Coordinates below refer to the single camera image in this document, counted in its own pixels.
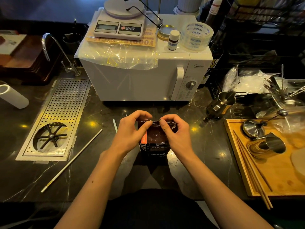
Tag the beige round paper disc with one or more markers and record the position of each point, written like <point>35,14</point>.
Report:
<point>299,162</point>

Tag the long thin white stick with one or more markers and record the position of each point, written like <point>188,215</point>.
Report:
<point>71,161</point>

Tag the clear plastic sheet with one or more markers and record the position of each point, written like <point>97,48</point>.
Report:
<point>119,57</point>

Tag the white microwave oven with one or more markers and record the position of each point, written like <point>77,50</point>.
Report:
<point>138,85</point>

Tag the dark brown coffee bag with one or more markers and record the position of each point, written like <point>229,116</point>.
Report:
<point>155,140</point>

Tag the wooden chopstick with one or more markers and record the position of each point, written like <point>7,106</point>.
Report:
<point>255,175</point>

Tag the perforated steel drain tray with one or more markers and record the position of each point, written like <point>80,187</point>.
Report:
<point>66,102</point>

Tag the chrome curved faucet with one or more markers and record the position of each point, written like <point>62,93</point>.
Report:
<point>76,72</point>

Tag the gold round tin lid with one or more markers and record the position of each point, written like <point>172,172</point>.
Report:
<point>165,30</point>

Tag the black thin-framed eyeglasses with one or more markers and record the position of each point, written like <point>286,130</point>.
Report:
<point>162,22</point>

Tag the light wooden tray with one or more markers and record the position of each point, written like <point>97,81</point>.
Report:
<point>278,174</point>

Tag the person's right hand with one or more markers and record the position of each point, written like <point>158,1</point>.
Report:
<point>181,140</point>

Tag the person's left hand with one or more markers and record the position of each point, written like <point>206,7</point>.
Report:
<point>128,135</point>

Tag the white digital kitchen scale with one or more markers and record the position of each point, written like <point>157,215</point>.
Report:
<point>119,28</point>

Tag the stack of brown coasters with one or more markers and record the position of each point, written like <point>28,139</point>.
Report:
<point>253,149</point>

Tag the person's right forearm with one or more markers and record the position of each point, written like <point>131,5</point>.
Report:
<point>219,193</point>

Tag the dark bottle with white cap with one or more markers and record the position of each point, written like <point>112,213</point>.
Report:
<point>215,7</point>

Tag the steel milk pitcher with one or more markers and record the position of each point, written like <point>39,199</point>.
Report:
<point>220,106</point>

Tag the yellow plastic bottle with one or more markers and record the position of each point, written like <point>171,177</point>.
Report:
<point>247,0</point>

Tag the flat steel scoop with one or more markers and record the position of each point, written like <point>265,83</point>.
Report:
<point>264,113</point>

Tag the small steel measuring cup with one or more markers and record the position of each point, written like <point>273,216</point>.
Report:
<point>274,144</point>

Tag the white printed flat box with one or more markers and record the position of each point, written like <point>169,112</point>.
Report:
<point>12,44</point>

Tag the bunch of steel bar tools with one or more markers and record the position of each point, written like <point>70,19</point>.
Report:
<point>278,90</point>

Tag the white paper roll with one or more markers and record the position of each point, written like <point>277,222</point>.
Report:
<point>14,97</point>

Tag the black marble countertop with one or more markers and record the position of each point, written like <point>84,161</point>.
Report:
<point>95,112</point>

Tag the clear plastic bag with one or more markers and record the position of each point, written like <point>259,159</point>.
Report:
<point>293,126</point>

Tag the clear printed tape roll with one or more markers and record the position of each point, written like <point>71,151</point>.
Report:
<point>196,41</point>

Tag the black cup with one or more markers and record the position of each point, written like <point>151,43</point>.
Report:
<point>71,44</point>

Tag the small white-capped bottle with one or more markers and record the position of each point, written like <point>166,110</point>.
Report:
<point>173,40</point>

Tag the light blue sealing clip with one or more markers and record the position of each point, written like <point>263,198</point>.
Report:
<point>115,125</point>

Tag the crumpled white plastic bag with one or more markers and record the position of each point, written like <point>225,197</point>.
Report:
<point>247,82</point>

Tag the white ribbed cup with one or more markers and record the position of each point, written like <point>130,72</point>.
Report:
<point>189,3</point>

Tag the clear utensil container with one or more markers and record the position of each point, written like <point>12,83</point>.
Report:
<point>288,103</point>

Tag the stack of dark wooden trays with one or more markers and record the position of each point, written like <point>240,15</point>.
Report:
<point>33,59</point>

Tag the person's left forearm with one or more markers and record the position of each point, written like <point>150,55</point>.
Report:
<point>95,188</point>

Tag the yellow printed paper card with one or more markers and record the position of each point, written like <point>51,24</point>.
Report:
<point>150,38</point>

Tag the round steel lid with knob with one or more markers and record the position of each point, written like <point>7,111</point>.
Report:
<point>253,129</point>

